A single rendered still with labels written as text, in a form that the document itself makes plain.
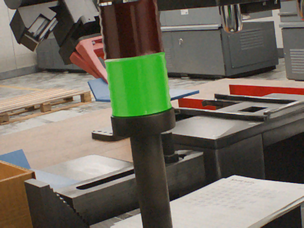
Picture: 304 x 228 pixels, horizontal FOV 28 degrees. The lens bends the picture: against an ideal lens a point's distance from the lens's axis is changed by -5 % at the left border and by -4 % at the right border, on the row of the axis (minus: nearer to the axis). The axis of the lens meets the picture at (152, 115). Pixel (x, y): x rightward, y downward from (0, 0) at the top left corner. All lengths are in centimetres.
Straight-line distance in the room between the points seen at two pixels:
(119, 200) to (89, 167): 28
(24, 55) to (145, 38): 1190
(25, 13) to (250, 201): 50
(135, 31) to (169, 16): 794
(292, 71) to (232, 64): 113
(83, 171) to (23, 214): 19
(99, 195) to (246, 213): 12
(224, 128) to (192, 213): 14
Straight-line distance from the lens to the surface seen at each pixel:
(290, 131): 66
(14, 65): 1219
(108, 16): 38
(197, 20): 785
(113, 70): 38
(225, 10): 60
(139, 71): 37
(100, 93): 89
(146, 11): 38
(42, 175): 78
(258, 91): 102
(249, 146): 61
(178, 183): 56
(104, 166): 79
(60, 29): 93
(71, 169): 80
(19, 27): 90
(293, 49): 671
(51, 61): 1166
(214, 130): 62
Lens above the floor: 112
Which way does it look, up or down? 11 degrees down
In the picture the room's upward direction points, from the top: 7 degrees counter-clockwise
